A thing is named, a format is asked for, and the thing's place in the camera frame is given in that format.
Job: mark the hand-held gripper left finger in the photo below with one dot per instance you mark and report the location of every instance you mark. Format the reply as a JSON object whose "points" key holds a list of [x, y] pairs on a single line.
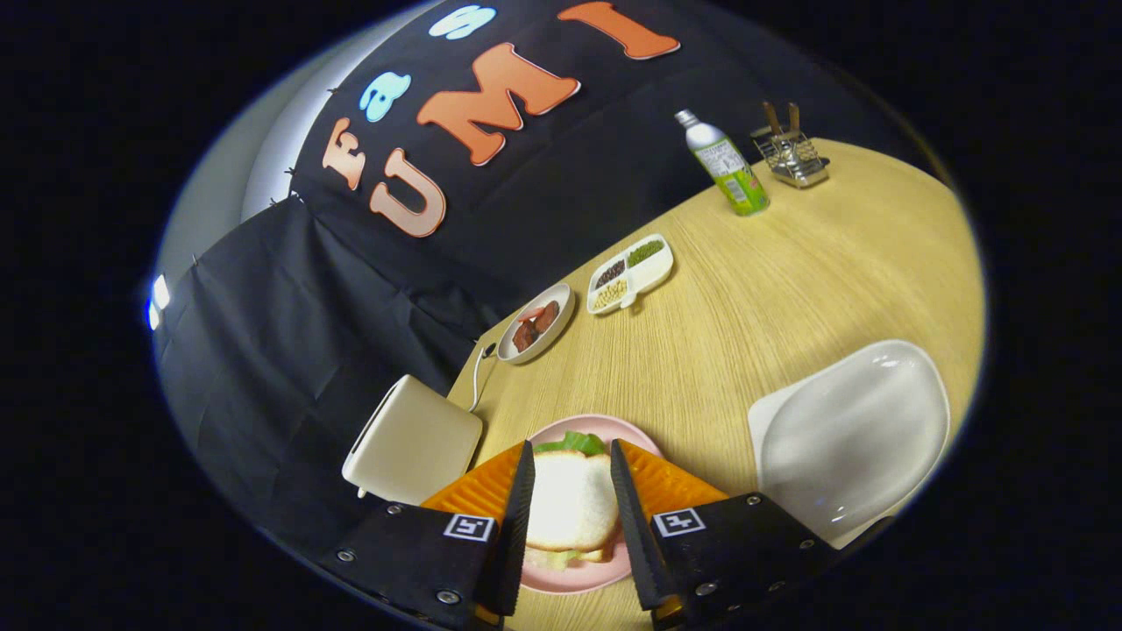
{"points": [[517, 526]]}

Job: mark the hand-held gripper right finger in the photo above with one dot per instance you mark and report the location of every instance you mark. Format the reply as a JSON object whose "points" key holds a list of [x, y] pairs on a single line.
{"points": [[631, 526]]}

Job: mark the toasted bread slice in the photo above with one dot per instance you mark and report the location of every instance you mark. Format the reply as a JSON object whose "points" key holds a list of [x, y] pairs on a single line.
{"points": [[571, 504]]}

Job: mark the green lettuce leaf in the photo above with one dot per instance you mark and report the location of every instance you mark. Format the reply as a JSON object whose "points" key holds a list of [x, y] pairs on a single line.
{"points": [[571, 443]]}

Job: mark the pink plate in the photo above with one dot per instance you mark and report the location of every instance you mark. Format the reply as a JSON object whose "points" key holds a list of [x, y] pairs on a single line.
{"points": [[578, 578]]}

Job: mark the white toaster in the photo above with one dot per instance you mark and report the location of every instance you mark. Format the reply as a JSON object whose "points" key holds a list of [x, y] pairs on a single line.
{"points": [[412, 443]]}

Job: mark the brown meat piece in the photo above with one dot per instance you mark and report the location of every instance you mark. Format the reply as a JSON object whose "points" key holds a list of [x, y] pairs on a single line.
{"points": [[548, 317], [524, 336]]}

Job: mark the round white plate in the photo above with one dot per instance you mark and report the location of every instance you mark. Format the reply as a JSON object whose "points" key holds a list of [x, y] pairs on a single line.
{"points": [[563, 324]]}

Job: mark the red sausage slice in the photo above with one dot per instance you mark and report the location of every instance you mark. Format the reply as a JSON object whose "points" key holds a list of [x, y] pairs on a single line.
{"points": [[531, 314]]}

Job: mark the pile of yellow beans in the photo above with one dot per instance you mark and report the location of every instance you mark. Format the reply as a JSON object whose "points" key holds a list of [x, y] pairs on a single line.
{"points": [[611, 294]]}

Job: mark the white rectangular plate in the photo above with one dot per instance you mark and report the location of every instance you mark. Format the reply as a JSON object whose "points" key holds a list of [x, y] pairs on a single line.
{"points": [[850, 438]]}

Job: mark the pile of dark beans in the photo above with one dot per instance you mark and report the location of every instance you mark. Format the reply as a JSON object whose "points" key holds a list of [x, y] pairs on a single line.
{"points": [[611, 273]]}

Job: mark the white divided dish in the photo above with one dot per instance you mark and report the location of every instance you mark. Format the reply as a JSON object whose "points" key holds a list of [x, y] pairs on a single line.
{"points": [[653, 273]]}

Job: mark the black backdrop cloth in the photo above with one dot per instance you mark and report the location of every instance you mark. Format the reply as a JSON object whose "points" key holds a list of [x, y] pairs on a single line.
{"points": [[307, 350]]}

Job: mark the pile of green beans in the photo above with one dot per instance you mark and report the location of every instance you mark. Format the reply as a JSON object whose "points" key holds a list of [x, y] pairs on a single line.
{"points": [[646, 252]]}

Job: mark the green label bottle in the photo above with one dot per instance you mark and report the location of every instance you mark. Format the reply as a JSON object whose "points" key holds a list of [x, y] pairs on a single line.
{"points": [[727, 166]]}

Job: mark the ceiling light panel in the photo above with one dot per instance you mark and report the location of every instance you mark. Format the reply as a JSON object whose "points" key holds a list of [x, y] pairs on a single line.
{"points": [[160, 294]]}

